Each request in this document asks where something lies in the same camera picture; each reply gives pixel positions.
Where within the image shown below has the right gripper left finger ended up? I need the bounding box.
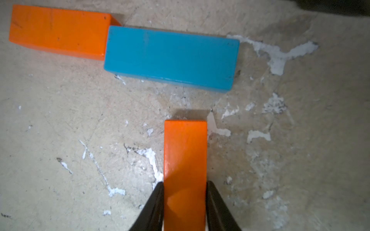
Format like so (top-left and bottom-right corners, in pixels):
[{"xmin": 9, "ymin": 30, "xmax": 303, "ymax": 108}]
[{"xmin": 129, "ymin": 182, "xmax": 164, "ymax": 231}]

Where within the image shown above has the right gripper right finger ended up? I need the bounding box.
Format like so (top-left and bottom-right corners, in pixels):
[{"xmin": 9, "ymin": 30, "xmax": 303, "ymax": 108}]
[{"xmin": 206, "ymin": 181, "xmax": 241, "ymax": 231}]

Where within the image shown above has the orange block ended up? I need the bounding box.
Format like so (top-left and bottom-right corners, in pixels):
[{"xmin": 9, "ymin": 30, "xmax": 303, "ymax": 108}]
[
  {"xmin": 164, "ymin": 120, "xmax": 207, "ymax": 231},
  {"xmin": 9, "ymin": 5, "xmax": 120, "ymax": 61}
]

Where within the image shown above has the teal block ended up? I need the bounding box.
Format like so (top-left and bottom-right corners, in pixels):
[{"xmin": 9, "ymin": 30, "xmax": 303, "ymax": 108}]
[{"xmin": 104, "ymin": 26, "xmax": 240, "ymax": 92}]

